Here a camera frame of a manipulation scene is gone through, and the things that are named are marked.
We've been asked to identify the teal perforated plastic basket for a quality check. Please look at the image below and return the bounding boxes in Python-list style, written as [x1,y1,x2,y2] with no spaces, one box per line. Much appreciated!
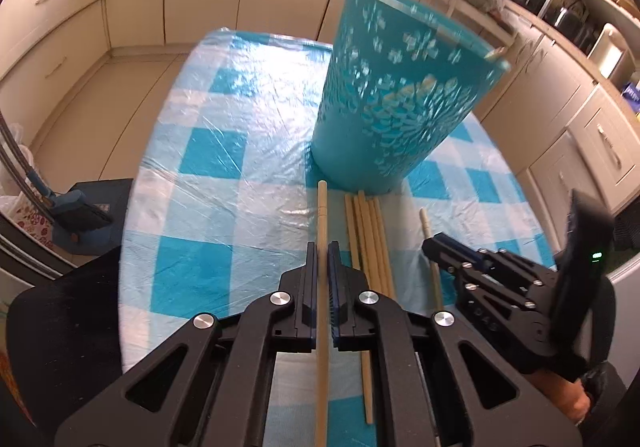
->
[310,0,512,194]

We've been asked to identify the small trash bin with bag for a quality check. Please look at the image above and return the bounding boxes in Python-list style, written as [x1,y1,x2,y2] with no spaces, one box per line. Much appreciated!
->
[0,196,55,250]

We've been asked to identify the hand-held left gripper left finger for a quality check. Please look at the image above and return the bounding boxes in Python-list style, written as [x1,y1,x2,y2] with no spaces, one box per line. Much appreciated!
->
[54,241,321,447]

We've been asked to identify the blue dustpan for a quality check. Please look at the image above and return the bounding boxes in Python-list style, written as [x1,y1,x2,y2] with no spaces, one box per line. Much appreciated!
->
[52,180,135,256]

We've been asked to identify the cream base cabinets under rack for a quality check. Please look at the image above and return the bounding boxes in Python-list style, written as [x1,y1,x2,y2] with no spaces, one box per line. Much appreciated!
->
[472,10,640,230]

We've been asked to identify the mop with metal handle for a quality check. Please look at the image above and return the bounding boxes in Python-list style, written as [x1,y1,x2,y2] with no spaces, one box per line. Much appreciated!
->
[0,111,56,208]

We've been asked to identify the blue broom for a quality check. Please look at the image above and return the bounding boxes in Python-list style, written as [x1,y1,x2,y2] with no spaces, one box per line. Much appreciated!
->
[27,172,114,231]

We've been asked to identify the black chair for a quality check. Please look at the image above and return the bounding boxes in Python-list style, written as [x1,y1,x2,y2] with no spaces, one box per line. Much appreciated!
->
[5,244,126,433]

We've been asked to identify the person's right hand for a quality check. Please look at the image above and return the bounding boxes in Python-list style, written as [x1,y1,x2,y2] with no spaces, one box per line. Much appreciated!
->
[530,369,593,428]

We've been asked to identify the blue white checkered tablecloth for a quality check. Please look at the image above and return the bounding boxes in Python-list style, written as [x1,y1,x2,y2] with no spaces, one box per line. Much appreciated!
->
[117,27,558,447]

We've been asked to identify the cream drawer cabinet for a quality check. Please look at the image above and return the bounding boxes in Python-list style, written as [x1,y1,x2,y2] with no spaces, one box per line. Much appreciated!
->
[0,0,112,148]

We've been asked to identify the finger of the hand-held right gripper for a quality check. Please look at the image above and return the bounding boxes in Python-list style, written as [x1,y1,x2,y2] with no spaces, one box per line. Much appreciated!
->
[452,272,550,369]
[421,233,558,299]

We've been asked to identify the blue packet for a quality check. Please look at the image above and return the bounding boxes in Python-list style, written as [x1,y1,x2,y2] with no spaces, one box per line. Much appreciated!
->
[622,82,640,116]

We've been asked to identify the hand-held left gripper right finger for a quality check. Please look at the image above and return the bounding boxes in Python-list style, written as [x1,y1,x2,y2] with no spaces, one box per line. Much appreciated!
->
[326,240,583,447]

